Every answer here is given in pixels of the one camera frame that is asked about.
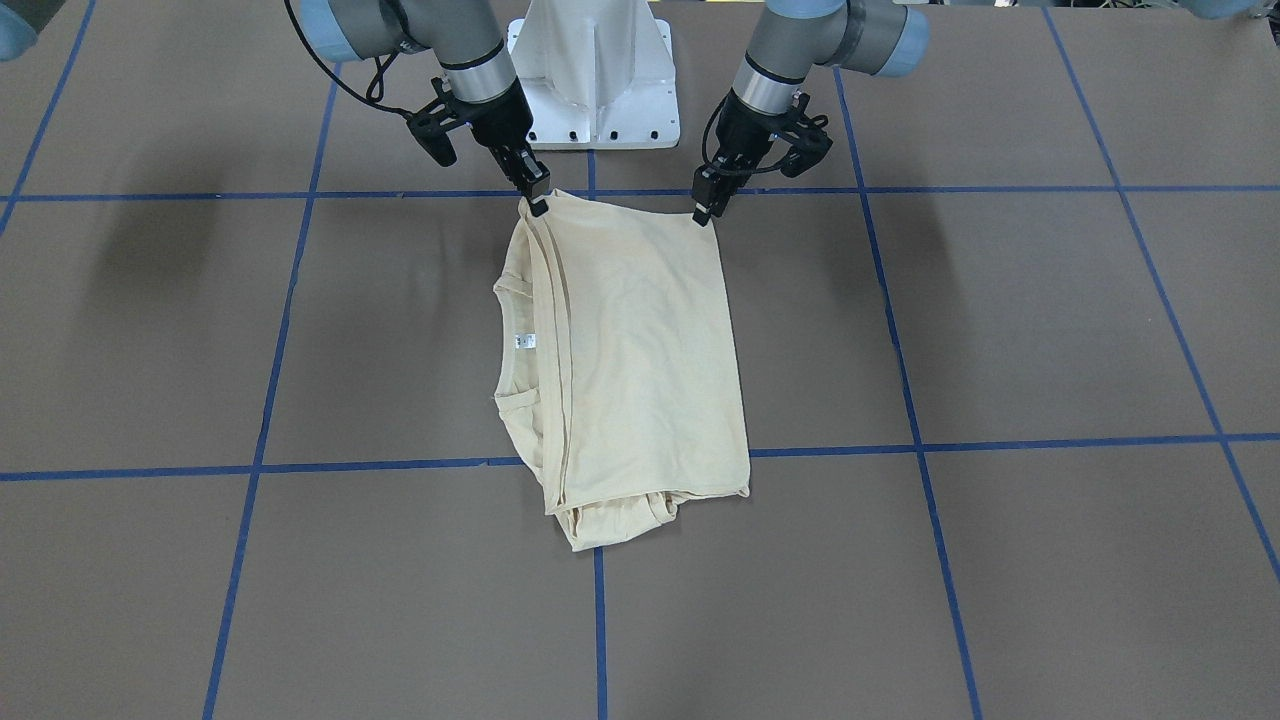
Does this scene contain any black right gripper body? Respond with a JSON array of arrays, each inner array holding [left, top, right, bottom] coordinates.
[[462, 79, 550, 201]]

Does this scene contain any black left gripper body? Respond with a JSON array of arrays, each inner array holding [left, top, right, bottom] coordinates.
[[692, 90, 801, 213]]

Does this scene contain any beige long-sleeve printed shirt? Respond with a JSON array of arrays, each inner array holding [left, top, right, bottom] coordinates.
[[493, 190, 750, 552]]

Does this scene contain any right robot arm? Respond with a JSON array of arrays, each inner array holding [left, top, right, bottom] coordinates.
[[284, 1, 550, 217]]

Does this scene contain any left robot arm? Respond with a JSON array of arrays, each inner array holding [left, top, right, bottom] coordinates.
[[691, 1, 931, 225]]

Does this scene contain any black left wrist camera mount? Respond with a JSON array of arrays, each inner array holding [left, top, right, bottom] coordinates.
[[774, 91, 833, 178]]

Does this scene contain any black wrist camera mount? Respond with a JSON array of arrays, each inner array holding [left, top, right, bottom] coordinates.
[[774, 91, 833, 178], [404, 76, 468, 167]]

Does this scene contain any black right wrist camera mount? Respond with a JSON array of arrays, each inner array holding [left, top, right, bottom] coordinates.
[[404, 76, 468, 167]]

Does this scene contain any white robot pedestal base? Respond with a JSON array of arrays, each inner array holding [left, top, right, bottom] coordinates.
[[507, 1, 682, 151]]

